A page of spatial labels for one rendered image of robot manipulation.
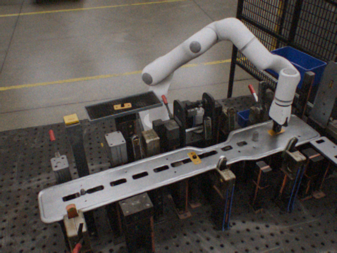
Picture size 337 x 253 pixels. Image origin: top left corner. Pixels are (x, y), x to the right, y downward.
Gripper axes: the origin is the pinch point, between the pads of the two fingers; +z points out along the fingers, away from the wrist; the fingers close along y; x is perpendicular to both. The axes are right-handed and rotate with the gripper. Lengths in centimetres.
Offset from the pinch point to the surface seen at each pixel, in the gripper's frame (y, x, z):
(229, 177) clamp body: 21.2, -41.3, -0.8
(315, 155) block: 19.9, 7.9, 5.5
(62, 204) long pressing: 2, -109, 4
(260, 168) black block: 17.7, -22.1, 4.7
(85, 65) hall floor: -323, -43, 104
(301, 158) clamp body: 24.2, -5.8, -0.9
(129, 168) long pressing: -6, -77, 4
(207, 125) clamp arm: -12.4, -33.5, -3.4
